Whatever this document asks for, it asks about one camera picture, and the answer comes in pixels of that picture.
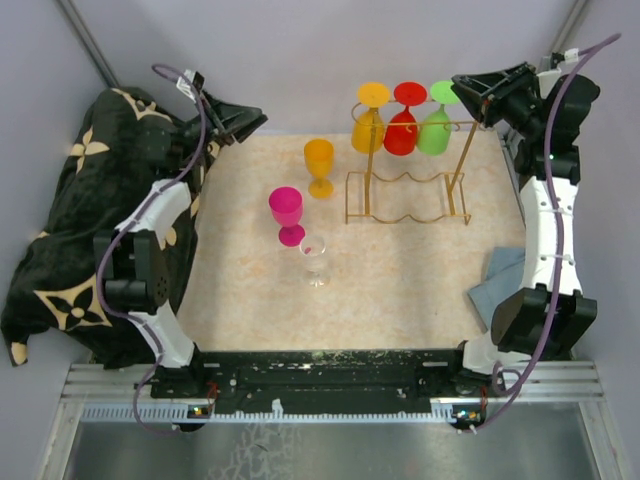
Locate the black floral blanket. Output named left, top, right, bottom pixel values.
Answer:
left=1, top=87, right=200, bottom=369

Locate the white slotted cable duct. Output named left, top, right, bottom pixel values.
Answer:
left=79, top=402, right=486, bottom=422

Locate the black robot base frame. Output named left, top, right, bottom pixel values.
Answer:
left=150, top=348, right=496, bottom=423

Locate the gold wire glass rack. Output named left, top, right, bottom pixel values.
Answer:
left=344, top=97, right=486, bottom=225

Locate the red plastic wine glass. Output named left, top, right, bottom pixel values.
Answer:
left=383, top=81, right=428, bottom=156

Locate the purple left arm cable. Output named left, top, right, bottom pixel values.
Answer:
left=94, top=62, right=209, bottom=436

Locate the pink plastic wine glass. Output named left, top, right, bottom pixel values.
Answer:
left=268, top=186, right=306, bottom=247

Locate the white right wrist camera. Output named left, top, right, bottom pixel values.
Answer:
left=547, top=48, right=581, bottom=70

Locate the grey folded cloth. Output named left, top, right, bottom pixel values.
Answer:
left=467, top=246, right=576, bottom=356

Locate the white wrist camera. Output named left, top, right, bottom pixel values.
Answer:
left=176, top=69, right=205, bottom=102
left=547, top=48, right=581, bottom=70

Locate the orange plastic wine glass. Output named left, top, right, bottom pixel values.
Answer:
left=304, top=138, right=334, bottom=199
left=351, top=82, right=391, bottom=154

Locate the clear wine glass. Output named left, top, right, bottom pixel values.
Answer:
left=299, top=235, right=329, bottom=287

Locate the green plastic wine glass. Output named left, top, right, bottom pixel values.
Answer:
left=416, top=80, right=460, bottom=156

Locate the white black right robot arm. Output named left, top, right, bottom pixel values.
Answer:
left=446, top=63, right=601, bottom=396

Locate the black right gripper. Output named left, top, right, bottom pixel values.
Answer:
left=450, top=62, right=545, bottom=139

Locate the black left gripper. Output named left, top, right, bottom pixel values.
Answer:
left=178, top=88, right=269, bottom=163

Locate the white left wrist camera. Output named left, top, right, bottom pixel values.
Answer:
left=176, top=69, right=205, bottom=102

